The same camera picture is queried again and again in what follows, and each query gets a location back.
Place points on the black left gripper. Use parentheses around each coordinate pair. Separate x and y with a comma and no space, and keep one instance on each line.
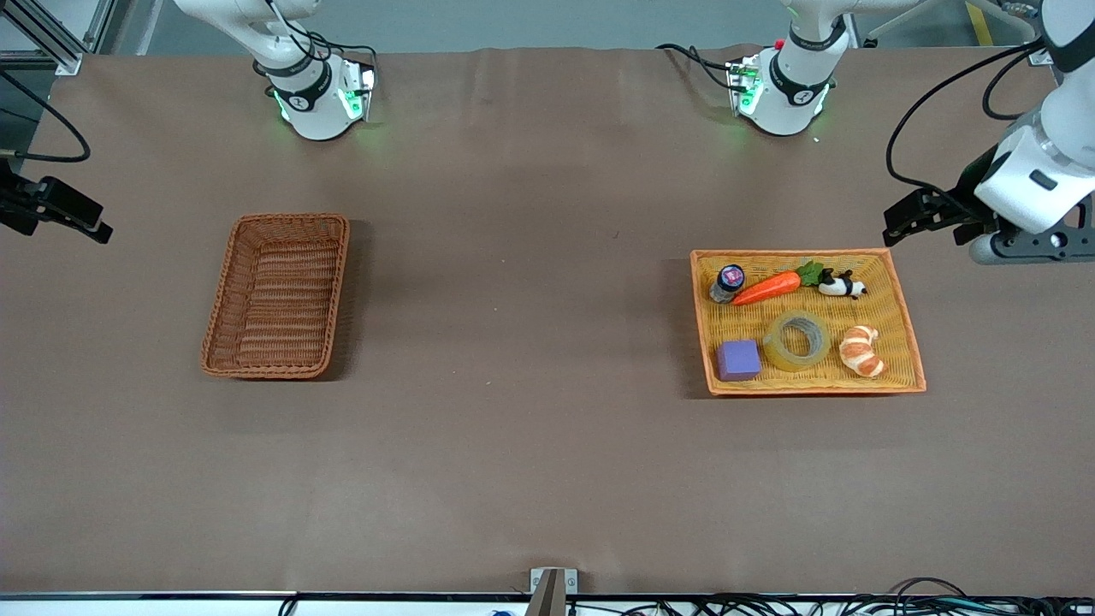
(969,189)

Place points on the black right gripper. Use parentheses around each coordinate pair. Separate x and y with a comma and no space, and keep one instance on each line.
(19,203)

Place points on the yellowish clear tape roll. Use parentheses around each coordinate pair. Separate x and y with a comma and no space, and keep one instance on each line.
(797,340)

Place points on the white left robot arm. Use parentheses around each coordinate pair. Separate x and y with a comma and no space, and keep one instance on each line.
(791,81)

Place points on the orange wicker basket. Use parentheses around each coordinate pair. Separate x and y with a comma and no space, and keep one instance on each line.
(804,376)

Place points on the brown wicker basket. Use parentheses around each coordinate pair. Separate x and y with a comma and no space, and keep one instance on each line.
(278,295)

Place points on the black white panda toy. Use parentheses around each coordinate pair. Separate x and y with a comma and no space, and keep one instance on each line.
(843,285)

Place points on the toy croissant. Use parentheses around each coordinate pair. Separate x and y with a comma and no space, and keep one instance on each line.
(861,351)

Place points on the orange toy carrot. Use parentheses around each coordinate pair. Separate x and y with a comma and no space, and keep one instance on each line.
(770,287)

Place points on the small dark bottle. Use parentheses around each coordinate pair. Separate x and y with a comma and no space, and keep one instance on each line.
(728,283)

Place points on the purple cube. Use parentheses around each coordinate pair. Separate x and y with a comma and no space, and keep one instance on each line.
(738,359)

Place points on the brown table cloth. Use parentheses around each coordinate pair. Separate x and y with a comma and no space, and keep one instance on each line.
(547,445)

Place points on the metal table bracket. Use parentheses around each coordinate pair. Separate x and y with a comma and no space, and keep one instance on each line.
(553,586)

